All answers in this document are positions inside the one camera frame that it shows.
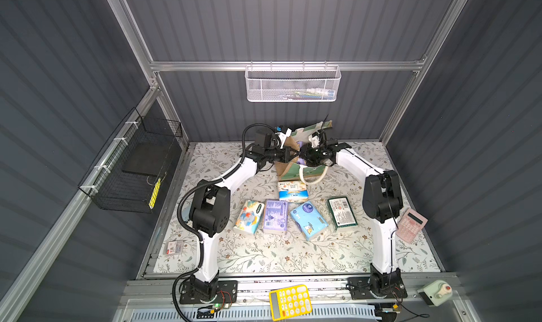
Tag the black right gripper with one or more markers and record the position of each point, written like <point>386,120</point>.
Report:
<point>310,154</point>

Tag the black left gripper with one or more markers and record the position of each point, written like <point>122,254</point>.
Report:
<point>286,154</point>

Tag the green Christmas burlap tote bag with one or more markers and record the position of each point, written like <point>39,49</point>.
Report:
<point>292,171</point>

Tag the lavender cartoon tissue pack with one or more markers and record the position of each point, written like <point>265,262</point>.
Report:
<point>303,149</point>

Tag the green white tissue pack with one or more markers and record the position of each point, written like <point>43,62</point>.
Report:
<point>341,213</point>

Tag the blue cartoon tissue pack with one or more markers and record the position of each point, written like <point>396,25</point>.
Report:
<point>308,219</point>

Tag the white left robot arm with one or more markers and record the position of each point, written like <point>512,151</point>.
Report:
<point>210,207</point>

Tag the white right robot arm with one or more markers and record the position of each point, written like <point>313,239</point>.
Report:
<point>382,203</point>

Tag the orange blue tissue pack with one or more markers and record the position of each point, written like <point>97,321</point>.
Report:
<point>293,192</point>

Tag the purple tissue pack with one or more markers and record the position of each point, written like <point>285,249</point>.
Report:
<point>275,217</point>

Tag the colourful white tissue pack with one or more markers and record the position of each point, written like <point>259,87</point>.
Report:
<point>249,217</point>

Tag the pink calculator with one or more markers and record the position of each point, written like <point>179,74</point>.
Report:
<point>410,225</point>

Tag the yellow tag in basket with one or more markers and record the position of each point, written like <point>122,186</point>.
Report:
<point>155,193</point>

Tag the small clear staples box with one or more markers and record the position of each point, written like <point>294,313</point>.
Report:
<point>174,247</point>

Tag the yellow calculator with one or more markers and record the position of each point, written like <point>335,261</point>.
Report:
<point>290,302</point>

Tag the mint green timer device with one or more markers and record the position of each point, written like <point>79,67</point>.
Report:
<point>436,293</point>

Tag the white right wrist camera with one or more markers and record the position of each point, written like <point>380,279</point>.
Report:
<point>314,139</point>

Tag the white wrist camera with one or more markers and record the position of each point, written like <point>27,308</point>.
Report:
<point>314,139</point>
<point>283,132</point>

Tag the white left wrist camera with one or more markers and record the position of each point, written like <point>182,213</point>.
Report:
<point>283,132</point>

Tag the white wire wall basket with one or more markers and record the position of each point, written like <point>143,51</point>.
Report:
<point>292,83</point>

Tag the black wire wall basket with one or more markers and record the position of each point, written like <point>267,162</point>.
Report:
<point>145,148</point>

